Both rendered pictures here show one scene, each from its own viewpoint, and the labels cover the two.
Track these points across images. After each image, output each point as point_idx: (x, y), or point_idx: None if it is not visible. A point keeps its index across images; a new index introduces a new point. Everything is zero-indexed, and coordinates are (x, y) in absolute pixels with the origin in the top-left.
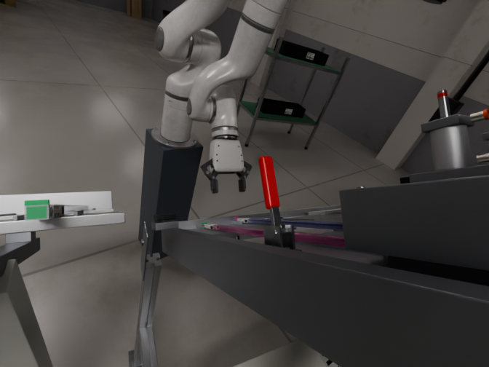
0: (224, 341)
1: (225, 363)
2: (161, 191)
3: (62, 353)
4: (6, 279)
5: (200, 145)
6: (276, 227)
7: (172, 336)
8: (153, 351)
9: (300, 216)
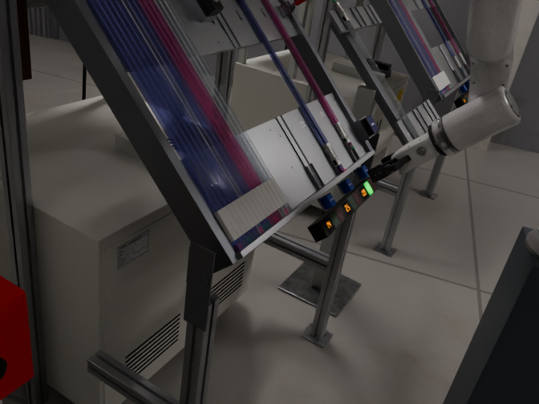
0: (253, 395)
1: (235, 376)
2: (492, 296)
3: (372, 311)
4: (364, 87)
5: (536, 264)
6: (289, 2)
7: (312, 365)
8: (307, 250)
9: (291, 191)
